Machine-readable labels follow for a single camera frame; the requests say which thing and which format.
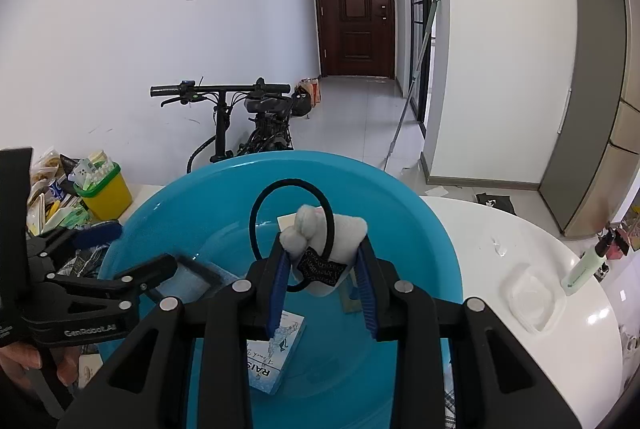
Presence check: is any white box blue print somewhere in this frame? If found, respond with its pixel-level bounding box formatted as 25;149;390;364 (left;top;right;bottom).
246;309;307;396

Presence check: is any clear plastic container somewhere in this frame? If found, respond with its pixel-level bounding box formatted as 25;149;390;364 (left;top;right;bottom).
502;263;567;335

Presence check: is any blue plastic basin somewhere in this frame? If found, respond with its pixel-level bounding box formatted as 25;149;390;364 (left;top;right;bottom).
97;150;463;429

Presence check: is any black framed glass door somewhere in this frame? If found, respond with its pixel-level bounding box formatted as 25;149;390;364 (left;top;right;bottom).
404;0;433;122

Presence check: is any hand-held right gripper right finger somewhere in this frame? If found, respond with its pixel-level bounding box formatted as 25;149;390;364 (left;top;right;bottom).
352;236;583;429

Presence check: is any gold refrigerator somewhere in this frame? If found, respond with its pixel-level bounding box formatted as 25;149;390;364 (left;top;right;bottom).
537;0;640;239

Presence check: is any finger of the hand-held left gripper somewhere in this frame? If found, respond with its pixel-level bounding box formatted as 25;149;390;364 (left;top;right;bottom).
27;220;123;260
45;254;178;310

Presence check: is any black folding bicycle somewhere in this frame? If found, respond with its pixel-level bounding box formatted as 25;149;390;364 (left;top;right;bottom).
150;78;313;175

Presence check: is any orange bag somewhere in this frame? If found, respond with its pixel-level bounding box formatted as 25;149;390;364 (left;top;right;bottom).
292;79;321;107

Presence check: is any green pump bottle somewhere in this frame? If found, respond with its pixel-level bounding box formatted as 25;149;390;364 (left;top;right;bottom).
560;229;617;297

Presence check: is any black hair tie white plush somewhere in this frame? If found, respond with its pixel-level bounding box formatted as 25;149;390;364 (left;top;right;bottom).
248;179;368;297

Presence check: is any white desktop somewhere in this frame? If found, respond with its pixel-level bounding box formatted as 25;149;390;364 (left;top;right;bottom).
75;182;626;429

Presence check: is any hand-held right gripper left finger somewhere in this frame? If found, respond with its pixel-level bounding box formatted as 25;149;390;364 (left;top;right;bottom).
57;234;293;429

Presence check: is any pile of snack packets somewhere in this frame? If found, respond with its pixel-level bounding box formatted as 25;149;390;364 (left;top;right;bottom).
27;148;101;235

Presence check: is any mop pole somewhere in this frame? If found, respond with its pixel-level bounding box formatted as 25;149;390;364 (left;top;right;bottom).
379;0;442;172

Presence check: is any black cloth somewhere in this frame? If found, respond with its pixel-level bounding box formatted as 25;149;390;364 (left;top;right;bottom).
475;192;518;215

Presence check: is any pale blue box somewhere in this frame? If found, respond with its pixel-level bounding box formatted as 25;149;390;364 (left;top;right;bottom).
150;259;238;310

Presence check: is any dark wooden door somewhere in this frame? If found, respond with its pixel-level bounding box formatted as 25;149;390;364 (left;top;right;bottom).
311;0;397;78

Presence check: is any beige cardboard box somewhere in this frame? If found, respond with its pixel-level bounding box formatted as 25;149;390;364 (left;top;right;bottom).
276;212;301;235

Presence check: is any yellow bin green rim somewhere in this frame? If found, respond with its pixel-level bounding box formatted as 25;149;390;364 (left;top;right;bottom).
74;162;133;221

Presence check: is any person's left hand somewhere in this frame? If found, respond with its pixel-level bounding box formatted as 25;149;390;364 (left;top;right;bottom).
0;341;81;392

